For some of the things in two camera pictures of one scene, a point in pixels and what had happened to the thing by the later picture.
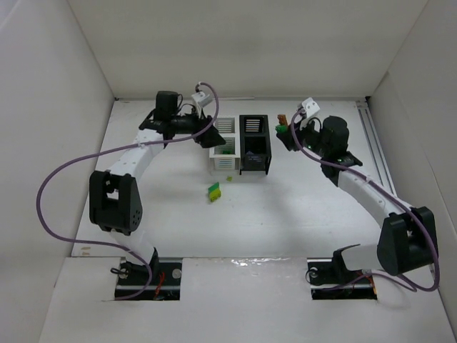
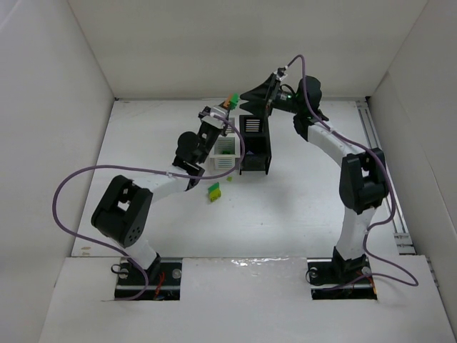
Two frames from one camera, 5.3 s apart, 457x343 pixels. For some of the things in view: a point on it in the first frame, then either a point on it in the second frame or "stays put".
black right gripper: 296,136 -> 269,96
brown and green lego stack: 283,126 -> 231,101
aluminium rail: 376,146 stays put
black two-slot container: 255,151 stays put
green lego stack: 215,192 stays put
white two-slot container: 227,156 stays put
